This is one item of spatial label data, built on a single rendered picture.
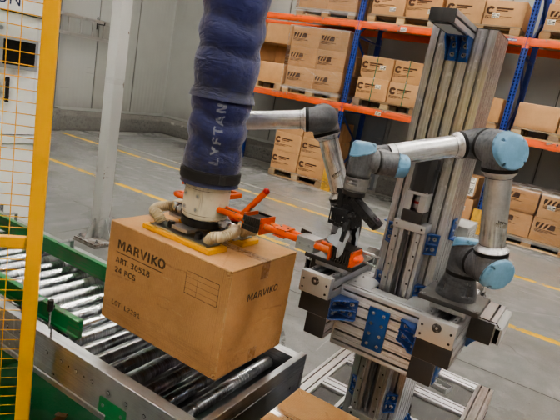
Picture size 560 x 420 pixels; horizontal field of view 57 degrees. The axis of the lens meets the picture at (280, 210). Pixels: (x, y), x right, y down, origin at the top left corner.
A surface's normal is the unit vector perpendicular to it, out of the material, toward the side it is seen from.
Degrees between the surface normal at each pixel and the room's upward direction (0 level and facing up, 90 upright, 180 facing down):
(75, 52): 90
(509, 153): 82
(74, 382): 90
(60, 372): 90
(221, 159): 78
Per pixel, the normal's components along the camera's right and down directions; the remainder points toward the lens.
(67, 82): 0.83, 0.27
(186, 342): -0.54, 0.10
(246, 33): 0.55, 0.00
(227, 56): 0.20, 0.00
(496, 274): 0.24, 0.39
